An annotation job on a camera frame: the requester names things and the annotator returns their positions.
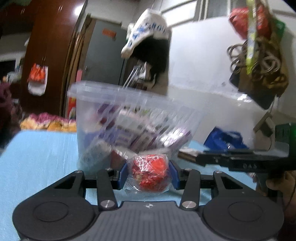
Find red item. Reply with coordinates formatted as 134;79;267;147
125;154;171;194

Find blue printed shopping bag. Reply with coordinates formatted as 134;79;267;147
204;127;249;151

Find pink floral bedsheet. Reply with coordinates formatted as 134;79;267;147
20;113;77;133

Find white plastic perforated basket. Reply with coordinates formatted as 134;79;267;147
67;81;203;175

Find dark maroon clothes pile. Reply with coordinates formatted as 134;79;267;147
1;82;22;148

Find orange white hanging bag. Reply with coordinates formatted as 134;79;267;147
27;63;48;96

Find grey metal door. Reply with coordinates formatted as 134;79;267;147
82;20;127;85

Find black hanging garment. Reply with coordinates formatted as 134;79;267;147
131;37;170;82

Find dark red wooden wardrobe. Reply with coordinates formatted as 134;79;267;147
20;1;88;115

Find white tote bag blue letters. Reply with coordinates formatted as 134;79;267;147
121;9;169;59

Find coiled rope bundle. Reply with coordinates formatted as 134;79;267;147
226;40;282;76

